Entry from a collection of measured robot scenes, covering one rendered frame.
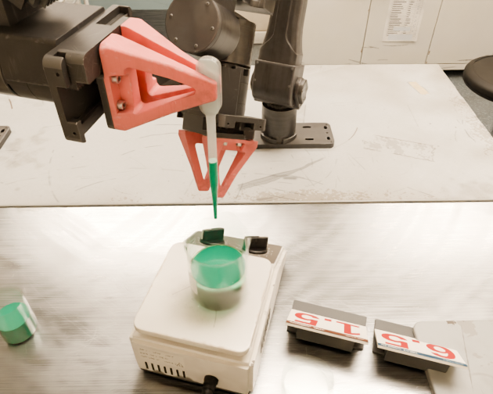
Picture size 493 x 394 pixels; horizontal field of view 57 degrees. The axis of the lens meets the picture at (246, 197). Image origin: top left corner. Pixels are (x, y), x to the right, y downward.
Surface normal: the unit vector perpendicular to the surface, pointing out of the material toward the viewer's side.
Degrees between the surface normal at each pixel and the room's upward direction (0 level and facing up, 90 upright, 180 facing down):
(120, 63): 91
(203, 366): 90
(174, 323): 0
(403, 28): 88
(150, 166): 0
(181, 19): 59
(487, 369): 0
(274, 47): 67
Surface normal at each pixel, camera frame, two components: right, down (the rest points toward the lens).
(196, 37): -0.33, 0.15
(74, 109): 0.97, 0.18
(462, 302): 0.00, -0.75
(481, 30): 0.02, 0.66
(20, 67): -0.26, 0.65
